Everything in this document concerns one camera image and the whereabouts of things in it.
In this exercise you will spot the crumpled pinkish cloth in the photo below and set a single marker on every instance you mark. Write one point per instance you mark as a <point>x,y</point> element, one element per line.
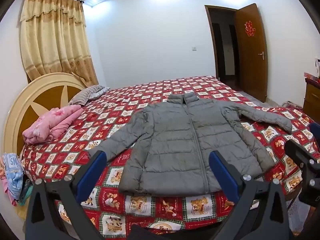
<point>291,104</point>

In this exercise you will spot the cream and brown headboard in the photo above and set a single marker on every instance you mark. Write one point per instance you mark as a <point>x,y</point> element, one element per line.
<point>25,100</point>

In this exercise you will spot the dark striped pillow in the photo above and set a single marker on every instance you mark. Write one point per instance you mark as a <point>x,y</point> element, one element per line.
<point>81,96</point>

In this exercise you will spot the pink folded floral blanket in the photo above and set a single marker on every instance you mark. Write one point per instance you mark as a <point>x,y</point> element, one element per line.
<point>53,123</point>

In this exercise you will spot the light grey pillow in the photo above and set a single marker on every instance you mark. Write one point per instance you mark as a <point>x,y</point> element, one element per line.
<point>101,92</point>

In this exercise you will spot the brown wooden door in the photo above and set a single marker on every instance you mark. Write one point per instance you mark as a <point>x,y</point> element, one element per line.
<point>251,55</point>

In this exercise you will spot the red paper door decoration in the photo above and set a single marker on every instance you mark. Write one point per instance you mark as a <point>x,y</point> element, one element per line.
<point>249,28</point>

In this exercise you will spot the wooden dresser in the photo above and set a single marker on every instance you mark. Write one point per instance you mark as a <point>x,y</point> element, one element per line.
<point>312,100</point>

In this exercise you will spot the pink hanging cloth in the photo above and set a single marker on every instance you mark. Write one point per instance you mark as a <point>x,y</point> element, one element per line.
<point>6,190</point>

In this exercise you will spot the beige patterned curtain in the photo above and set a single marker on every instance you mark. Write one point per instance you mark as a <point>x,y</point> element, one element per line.
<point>55,42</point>

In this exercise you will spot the blue and white cloth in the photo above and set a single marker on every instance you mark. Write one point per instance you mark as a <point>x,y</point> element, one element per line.
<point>12,172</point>

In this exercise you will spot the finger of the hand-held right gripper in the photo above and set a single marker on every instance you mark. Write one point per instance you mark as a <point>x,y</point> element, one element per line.
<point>298,152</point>
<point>315,136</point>

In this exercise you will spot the white object on dresser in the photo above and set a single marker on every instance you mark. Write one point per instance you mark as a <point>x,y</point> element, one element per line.
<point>317,66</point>

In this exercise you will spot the brown door frame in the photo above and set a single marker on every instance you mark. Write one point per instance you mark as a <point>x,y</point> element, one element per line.
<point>211,42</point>

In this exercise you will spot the red flat box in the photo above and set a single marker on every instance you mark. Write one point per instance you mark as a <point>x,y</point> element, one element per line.
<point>311,75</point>

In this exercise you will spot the grey puffer jacket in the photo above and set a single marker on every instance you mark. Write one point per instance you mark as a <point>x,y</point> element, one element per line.
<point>175,142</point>

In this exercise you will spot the red patchwork bear bedspread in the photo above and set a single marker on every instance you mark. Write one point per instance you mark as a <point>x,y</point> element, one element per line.
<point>125,205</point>

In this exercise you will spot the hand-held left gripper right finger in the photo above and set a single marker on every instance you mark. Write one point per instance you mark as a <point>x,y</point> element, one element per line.
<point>225,177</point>

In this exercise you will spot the dark green cloth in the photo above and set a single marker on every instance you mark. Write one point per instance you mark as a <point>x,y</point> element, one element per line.
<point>26,190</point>

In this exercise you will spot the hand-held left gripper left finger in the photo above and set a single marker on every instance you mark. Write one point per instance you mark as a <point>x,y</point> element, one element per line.
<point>92,173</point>

